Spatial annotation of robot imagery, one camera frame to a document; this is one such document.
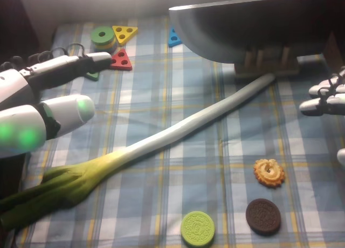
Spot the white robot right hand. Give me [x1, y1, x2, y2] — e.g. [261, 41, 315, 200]
[299, 66, 345, 167]

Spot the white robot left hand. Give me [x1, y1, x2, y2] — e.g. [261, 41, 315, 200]
[0, 43, 113, 160]

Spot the large grey metal cleaver blade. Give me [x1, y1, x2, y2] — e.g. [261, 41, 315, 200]
[168, 0, 345, 68]

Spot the long green leek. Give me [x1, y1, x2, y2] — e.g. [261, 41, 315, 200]
[0, 72, 276, 231]

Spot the wooden peg board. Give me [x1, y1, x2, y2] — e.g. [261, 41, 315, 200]
[234, 45, 301, 79]

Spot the toy butter cookie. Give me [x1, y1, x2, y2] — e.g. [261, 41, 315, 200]
[253, 158, 286, 189]

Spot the red triangle block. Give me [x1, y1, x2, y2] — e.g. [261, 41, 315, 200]
[109, 48, 133, 72]

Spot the yellow triangle block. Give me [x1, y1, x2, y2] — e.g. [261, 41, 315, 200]
[112, 25, 139, 46]

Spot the chocolate sandwich cookie toy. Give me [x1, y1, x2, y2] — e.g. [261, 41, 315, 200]
[245, 198, 282, 236]

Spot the blue triangle block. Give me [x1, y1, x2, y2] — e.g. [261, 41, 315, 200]
[168, 26, 184, 48]

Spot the blue plaid tablecloth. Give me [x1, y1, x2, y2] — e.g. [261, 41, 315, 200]
[16, 21, 345, 248]

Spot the green sandwich cookie toy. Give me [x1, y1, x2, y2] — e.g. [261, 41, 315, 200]
[180, 210, 216, 248]

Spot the yellow toy ring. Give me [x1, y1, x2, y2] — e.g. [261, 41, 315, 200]
[93, 42, 118, 54]

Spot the green toy ring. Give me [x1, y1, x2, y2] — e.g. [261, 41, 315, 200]
[90, 26, 116, 47]

